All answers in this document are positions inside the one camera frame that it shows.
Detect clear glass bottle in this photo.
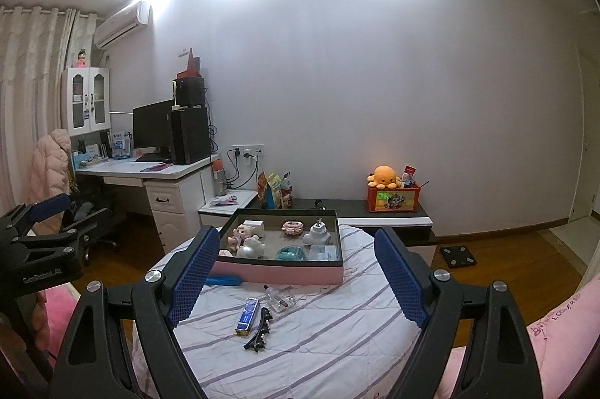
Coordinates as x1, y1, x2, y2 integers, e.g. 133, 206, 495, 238
263, 285, 297, 314

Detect black power cables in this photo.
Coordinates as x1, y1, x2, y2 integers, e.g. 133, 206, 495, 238
227, 148, 258, 191

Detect pink blanket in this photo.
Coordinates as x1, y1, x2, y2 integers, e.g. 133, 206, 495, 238
438, 272, 600, 399

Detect black computer monitor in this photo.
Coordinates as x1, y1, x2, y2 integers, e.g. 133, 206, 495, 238
132, 99, 175, 156

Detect white air conditioner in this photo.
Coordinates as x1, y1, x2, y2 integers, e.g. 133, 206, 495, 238
94, 0, 151, 50

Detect blue white box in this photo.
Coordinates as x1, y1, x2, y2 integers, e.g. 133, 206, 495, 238
110, 129, 132, 159

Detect white plush toy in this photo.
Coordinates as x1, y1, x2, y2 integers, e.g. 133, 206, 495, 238
228, 224, 257, 251

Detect white glass-door cabinet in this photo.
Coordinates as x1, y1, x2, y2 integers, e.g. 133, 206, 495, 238
61, 67, 112, 132

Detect blue tube box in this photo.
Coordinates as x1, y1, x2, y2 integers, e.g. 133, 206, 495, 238
234, 297, 261, 336

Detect low black white cabinet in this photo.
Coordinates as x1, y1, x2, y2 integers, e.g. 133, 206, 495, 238
198, 190, 436, 259

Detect pink puffer jacket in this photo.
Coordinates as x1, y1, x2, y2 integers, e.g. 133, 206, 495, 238
32, 128, 72, 231

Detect orange snack bag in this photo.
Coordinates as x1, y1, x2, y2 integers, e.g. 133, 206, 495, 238
255, 172, 269, 207

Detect black bathroom scale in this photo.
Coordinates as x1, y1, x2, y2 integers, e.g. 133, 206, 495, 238
438, 245, 478, 269

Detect orange printed storage box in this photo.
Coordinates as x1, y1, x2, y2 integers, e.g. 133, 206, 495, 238
367, 184, 419, 213

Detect teal round tin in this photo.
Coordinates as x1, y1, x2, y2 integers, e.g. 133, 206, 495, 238
275, 246, 309, 263

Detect striped white bed sheet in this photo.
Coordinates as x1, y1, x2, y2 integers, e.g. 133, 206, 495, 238
131, 223, 423, 399

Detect orange octopus plush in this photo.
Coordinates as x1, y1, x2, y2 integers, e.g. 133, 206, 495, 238
366, 165, 403, 190

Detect white door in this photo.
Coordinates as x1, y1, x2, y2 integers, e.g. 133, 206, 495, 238
569, 47, 600, 222

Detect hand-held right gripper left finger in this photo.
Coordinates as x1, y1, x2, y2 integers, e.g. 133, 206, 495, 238
51, 225, 221, 399

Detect water bottle orange lid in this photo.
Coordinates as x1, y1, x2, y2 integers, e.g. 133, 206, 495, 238
212, 160, 228, 196

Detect black computer tower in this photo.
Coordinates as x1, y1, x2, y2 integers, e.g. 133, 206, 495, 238
169, 107, 212, 165

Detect white desk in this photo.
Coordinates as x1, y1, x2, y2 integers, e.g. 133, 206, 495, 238
74, 155, 221, 254

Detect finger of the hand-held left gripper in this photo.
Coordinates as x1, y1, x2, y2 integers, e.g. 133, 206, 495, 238
56, 208, 116, 247
21, 193, 72, 236

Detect red paper bag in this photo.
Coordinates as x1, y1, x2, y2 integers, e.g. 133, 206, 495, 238
177, 49, 203, 78

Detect black office chair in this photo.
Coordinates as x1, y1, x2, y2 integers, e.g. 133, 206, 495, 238
66, 188, 127, 259

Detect white plug adapter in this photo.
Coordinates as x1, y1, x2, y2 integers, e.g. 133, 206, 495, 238
303, 217, 330, 246

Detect pink storage box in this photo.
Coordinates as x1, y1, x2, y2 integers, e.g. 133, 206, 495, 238
206, 208, 345, 287

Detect black box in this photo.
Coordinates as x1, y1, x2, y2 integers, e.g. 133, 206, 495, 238
172, 76, 206, 109

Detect white wall power outlet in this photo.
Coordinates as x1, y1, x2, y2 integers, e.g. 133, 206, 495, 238
232, 143, 266, 161

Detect black hair clip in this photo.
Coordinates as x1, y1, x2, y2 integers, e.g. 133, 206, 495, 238
243, 306, 273, 353

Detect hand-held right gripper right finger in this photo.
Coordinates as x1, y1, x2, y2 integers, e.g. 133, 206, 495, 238
374, 226, 545, 399

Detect green snack bag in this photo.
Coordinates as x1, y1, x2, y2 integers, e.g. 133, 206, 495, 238
267, 173, 282, 209

